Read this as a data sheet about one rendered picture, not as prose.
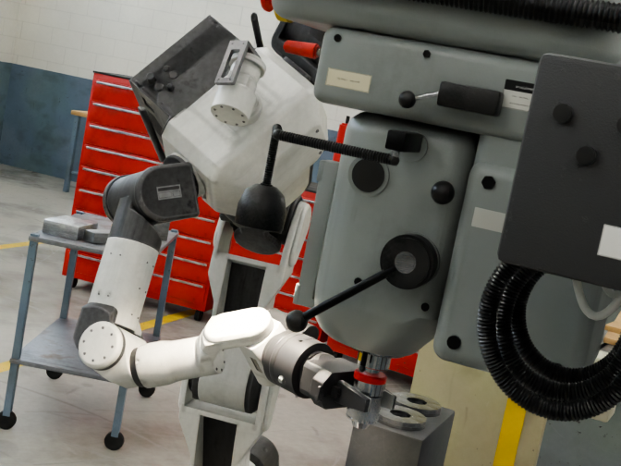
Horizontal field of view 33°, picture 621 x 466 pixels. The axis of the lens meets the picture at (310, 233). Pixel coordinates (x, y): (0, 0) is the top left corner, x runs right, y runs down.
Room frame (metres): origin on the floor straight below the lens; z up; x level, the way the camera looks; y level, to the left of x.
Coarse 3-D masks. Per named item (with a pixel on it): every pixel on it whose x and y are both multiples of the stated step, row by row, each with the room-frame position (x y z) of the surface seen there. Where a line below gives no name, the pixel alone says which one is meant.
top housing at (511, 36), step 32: (288, 0) 1.38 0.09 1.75; (320, 0) 1.37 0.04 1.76; (352, 0) 1.35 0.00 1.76; (384, 0) 1.34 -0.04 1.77; (608, 0) 1.25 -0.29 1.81; (384, 32) 1.35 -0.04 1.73; (416, 32) 1.33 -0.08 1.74; (448, 32) 1.31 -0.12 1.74; (480, 32) 1.29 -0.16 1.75; (512, 32) 1.28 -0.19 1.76; (544, 32) 1.27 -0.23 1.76; (576, 32) 1.26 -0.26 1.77; (608, 32) 1.25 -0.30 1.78
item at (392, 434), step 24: (384, 408) 1.71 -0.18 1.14; (408, 408) 1.73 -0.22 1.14; (432, 408) 1.76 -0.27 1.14; (360, 432) 1.65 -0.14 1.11; (384, 432) 1.64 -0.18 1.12; (408, 432) 1.64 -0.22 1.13; (432, 432) 1.68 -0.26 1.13; (360, 456) 1.65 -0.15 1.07; (384, 456) 1.64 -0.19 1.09; (408, 456) 1.62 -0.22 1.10; (432, 456) 1.71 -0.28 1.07
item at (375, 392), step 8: (352, 384) 1.44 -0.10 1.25; (360, 384) 1.42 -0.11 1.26; (368, 384) 1.42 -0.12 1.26; (384, 384) 1.43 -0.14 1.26; (368, 392) 1.42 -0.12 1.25; (376, 392) 1.42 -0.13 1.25; (376, 400) 1.43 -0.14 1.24; (376, 408) 1.43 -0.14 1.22; (352, 416) 1.43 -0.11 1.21; (360, 416) 1.42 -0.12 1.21; (368, 416) 1.42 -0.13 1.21; (376, 416) 1.43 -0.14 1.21
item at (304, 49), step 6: (288, 42) 1.62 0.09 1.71; (294, 42) 1.62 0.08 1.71; (300, 42) 1.62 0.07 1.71; (288, 48) 1.62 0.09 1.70; (294, 48) 1.61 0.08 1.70; (300, 48) 1.61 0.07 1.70; (306, 48) 1.60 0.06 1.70; (312, 48) 1.60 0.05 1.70; (318, 48) 1.61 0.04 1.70; (294, 54) 1.62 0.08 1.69; (300, 54) 1.61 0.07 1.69; (306, 54) 1.61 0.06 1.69; (312, 54) 1.60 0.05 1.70; (318, 54) 1.60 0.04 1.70
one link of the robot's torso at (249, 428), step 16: (192, 400) 2.19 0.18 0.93; (272, 400) 2.13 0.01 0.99; (192, 416) 2.14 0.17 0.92; (208, 416) 2.13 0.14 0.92; (224, 416) 2.13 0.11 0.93; (240, 416) 2.15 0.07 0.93; (256, 416) 2.11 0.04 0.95; (272, 416) 2.16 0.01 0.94; (192, 432) 2.14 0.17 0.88; (208, 432) 2.18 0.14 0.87; (224, 432) 2.17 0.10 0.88; (240, 432) 2.12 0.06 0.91; (256, 432) 2.11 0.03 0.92; (192, 448) 2.15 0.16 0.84; (208, 448) 2.21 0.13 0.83; (224, 448) 2.19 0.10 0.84; (240, 448) 2.12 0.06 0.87; (192, 464) 2.16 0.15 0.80; (208, 464) 2.23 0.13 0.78; (224, 464) 2.22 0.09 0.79; (240, 464) 2.18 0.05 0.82
